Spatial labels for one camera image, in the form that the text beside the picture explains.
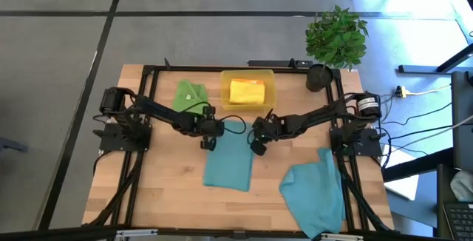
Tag black frame crossbar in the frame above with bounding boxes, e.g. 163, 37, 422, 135
0, 224, 473, 241

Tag dark desk beam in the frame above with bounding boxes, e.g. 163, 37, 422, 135
382, 147, 456, 183

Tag black keyboard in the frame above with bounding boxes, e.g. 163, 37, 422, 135
441, 201, 473, 241

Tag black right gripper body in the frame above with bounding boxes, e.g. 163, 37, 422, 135
268, 117, 288, 141

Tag dark furniture foot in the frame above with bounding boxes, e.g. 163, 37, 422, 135
0, 136, 30, 153

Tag black aluminium table frame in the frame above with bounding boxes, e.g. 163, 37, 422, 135
81, 57, 395, 234

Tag yellow translucent plastic bin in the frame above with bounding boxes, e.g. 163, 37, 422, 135
220, 69, 277, 112

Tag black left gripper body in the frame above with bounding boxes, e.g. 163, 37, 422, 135
186, 115, 211, 138

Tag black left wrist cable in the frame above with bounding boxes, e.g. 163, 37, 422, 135
180, 101, 248, 135

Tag blue microfiber towel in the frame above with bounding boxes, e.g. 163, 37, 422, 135
279, 147, 347, 240
202, 120, 255, 193

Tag grey computer case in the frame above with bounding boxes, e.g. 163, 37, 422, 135
450, 70, 473, 172

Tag white flat board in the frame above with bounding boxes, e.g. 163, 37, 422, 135
379, 143, 421, 202

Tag black desk leg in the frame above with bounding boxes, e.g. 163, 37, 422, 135
397, 42, 473, 75

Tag black floor cable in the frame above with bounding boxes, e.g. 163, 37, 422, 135
380, 101, 454, 127
384, 123, 454, 141

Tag yellow extension cord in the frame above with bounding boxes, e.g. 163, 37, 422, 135
392, 84, 452, 100

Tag green leafy plant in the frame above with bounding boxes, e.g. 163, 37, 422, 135
304, 4, 370, 70

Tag black rectangular bar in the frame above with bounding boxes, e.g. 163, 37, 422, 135
246, 58, 314, 69

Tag silver metal bracket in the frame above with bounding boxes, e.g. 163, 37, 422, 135
115, 228, 159, 239
319, 232, 364, 241

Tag black plant pot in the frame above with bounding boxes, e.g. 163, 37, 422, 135
305, 63, 336, 93

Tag grey cloth bundle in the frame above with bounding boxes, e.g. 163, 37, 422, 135
449, 169, 473, 203

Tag yellow microfiber towel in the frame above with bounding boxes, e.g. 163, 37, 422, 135
228, 79, 266, 105

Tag grey floor cable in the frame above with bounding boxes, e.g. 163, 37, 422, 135
387, 114, 473, 154

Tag green microfiber towel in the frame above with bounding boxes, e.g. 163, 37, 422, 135
171, 79, 210, 115

